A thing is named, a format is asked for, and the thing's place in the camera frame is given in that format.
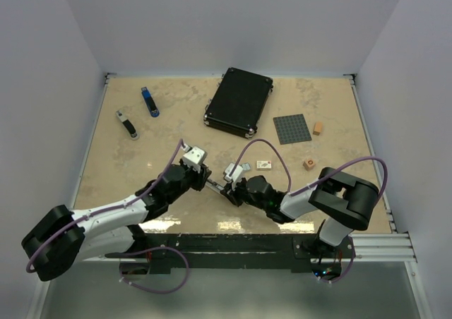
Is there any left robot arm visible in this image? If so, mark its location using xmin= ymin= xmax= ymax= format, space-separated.
xmin=21 ymin=162 xmax=211 ymax=282

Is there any wooden block with red ring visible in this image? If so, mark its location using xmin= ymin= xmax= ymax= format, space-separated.
xmin=303 ymin=158 xmax=316 ymax=171

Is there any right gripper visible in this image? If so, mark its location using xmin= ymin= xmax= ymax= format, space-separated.
xmin=221 ymin=176 xmax=268 ymax=211

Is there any plain wooden block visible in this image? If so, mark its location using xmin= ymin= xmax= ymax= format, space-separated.
xmin=313 ymin=121 xmax=323 ymax=136

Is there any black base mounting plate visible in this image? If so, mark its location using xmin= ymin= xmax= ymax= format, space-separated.
xmin=118 ymin=234 xmax=355 ymax=277

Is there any purple cable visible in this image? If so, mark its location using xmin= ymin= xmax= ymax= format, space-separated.
xmin=232 ymin=138 xmax=389 ymax=284
xmin=26 ymin=138 xmax=190 ymax=294

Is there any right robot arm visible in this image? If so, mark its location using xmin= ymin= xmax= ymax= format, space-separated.
xmin=220 ymin=167 xmax=379 ymax=258

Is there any grey studded baseplate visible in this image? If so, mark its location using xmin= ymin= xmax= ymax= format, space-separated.
xmin=273 ymin=114 xmax=311 ymax=145

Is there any black hard case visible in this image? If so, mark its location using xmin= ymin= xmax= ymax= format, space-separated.
xmin=203 ymin=67 xmax=273 ymax=139

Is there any blue stapler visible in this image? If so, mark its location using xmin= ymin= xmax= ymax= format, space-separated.
xmin=141 ymin=87 xmax=160 ymax=118

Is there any aluminium frame rail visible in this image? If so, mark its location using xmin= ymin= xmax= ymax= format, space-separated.
xmin=21 ymin=205 xmax=111 ymax=318

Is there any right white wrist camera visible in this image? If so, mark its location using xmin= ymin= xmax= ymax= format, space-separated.
xmin=223 ymin=162 xmax=248 ymax=182

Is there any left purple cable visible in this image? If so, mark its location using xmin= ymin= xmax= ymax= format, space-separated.
xmin=26 ymin=138 xmax=190 ymax=294

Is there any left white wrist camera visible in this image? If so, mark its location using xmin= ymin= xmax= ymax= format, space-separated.
xmin=182 ymin=145 xmax=207 ymax=173

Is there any white staples box sleeve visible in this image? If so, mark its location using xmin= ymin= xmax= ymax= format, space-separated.
xmin=256 ymin=160 xmax=273 ymax=171

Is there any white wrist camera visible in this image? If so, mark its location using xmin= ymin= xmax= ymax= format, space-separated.
xmin=182 ymin=145 xmax=207 ymax=173
xmin=223 ymin=162 xmax=248 ymax=182

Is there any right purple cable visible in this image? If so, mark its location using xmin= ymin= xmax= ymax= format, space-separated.
xmin=232 ymin=138 xmax=389 ymax=284

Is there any black and silver stapler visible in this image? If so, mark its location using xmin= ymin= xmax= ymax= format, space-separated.
xmin=115 ymin=110 xmax=139 ymax=140

